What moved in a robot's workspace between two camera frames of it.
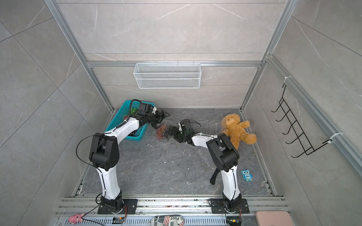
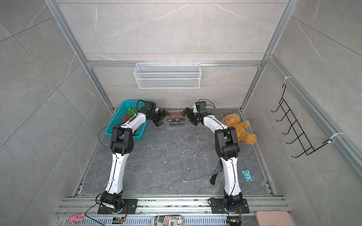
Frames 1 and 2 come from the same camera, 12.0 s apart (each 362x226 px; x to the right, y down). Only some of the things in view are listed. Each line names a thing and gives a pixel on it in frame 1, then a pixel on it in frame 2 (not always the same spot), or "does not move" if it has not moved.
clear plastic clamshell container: [159, 130] → [176, 118]
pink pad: [273, 218] does not move
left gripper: [162, 118] does not move
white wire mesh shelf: [167, 76] does not move
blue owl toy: [246, 174] does not move
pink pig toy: [74, 219] does not move
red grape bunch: [160, 131] → [175, 115]
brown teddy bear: [234, 128] does not move
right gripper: [175, 129] → [191, 116]
